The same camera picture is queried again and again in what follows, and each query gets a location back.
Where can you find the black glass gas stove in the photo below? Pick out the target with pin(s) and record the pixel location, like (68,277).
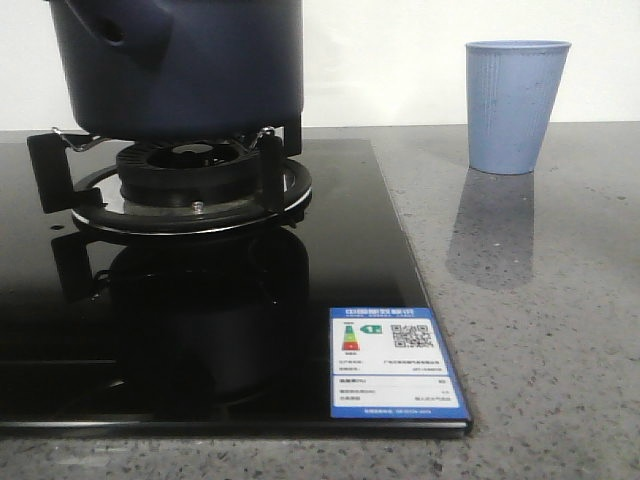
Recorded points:
(225,337)

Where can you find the dark blue pot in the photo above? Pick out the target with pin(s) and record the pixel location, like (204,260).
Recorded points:
(160,70)

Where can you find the black right burner pot support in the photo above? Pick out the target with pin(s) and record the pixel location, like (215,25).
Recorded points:
(178,189)

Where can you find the blue energy label sticker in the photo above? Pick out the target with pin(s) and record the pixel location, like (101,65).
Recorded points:
(390,363)

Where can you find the light blue ribbed cup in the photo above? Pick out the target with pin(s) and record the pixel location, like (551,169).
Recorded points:
(511,87)

